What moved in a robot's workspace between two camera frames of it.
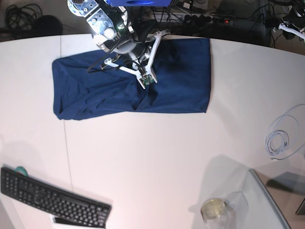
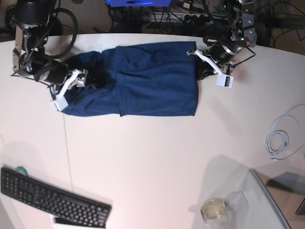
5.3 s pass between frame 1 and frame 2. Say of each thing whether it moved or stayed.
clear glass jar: stayed
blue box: stayed
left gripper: moved
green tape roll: stayed
